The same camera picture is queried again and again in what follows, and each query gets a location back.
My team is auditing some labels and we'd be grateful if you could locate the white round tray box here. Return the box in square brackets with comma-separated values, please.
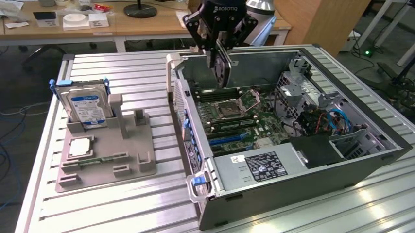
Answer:
[62, 13, 93, 31]

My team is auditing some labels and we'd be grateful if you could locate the white table frame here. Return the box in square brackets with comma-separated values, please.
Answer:
[355, 0, 415, 66]

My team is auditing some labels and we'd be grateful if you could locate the white floor cable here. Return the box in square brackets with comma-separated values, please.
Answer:
[0, 101, 53, 116]

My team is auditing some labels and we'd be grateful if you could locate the metal disk bay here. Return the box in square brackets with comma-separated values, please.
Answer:
[275, 70, 325, 117]

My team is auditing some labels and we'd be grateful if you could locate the hard disk with blue label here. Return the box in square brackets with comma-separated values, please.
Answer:
[58, 83, 114, 129]

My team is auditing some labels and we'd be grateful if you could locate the green RAM stick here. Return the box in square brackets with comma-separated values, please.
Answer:
[78, 156, 118, 168]

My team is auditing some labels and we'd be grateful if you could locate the plain white box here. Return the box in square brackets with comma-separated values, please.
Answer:
[89, 13, 110, 29]

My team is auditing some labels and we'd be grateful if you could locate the white box with black top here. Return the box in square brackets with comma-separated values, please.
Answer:
[33, 11, 62, 28]

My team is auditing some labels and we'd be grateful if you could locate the green motherboard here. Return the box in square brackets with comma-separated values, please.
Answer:
[194, 88, 293, 156]

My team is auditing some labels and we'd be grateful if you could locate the small white paper note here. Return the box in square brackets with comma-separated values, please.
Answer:
[5, 21, 30, 29]

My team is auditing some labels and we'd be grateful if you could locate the blue wire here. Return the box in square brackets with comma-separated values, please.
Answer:
[326, 109, 353, 133]

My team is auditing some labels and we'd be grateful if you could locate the red small item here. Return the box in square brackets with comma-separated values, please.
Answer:
[94, 3, 114, 13]

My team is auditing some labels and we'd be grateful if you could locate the metal socket cover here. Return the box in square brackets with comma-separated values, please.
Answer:
[238, 88, 265, 113]

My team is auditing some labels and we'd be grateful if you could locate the CPU socket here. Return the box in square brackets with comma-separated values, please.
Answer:
[215, 99, 250, 121]

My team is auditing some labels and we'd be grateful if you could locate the blue expansion slot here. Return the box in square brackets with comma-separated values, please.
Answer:
[207, 133, 250, 146]

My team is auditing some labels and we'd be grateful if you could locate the red wire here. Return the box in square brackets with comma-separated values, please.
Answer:
[317, 112, 329, 130]

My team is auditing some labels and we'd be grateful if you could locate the wooden cabinet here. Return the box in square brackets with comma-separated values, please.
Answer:
[274, 0, 373, 56]

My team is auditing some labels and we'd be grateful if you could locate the grey power supply unit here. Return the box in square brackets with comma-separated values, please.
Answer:
[205, 143, 309, 192]

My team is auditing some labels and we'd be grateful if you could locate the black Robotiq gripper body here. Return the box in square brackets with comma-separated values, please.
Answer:
[197, 0, 250, 49]

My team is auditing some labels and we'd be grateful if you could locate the silver CPU chip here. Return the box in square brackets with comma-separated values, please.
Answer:
[70, 138, 94, 157]

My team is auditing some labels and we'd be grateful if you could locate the grey parts rack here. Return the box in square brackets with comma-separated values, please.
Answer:
[55, 94, 159, 194]

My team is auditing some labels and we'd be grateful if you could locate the black wire connector bundle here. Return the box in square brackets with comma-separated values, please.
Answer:
[297, 111, 323, 135]

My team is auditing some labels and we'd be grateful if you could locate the black floor equipment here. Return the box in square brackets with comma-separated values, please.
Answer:
[375, 62, 415, 110]

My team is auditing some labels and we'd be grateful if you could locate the open black PC case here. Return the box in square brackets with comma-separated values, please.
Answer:
[165, 47, 415, 231]

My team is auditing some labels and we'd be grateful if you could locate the black round stand base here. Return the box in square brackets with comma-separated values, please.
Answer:
[123, 0, 159, 19]

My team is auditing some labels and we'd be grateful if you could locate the wooden desk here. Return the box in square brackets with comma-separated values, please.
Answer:
[0, 0, 293, 47]

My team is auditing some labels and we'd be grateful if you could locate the blue floor cable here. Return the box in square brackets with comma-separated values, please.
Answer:
[0, 116, 27, 209]

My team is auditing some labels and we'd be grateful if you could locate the white paper stack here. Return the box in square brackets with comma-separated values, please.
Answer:
[177, 11, 195, 29]

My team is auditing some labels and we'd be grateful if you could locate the blue disk carrier bracket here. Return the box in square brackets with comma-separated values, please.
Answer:
[49, 77, 114, 102]

